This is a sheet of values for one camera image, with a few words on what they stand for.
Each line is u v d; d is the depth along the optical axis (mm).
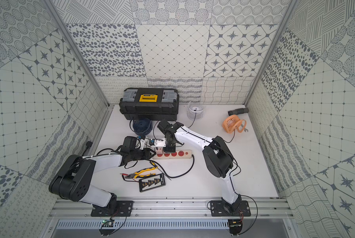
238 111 1126
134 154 781
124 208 733
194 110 1080
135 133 1029
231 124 954
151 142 781
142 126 999
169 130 657
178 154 904
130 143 744
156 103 982
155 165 881
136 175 838
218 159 507
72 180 446
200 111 1074
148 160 887
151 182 814
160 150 829
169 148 783
